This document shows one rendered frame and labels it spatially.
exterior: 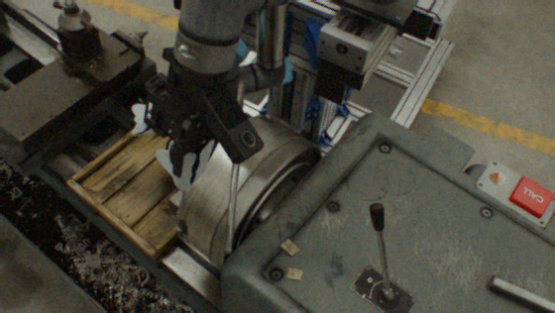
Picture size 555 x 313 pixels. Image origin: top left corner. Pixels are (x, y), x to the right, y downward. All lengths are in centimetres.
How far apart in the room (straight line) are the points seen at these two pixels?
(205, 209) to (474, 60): 241
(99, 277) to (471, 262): 106
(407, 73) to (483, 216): 173
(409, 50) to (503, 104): 59
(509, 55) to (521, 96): 31
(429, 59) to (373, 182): 185
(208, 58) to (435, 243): 48
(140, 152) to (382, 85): 144
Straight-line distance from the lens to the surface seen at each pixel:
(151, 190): 136
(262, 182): 94
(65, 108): 145
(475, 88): 303
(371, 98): 251
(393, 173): 96
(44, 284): 231
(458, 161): 102
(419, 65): 273
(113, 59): 147
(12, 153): 146
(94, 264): 164
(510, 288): 90
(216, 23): 62
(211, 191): 97
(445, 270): 90
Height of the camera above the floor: 202
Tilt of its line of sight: 54 degrees down
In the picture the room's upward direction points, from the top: 6 degrees clockwise
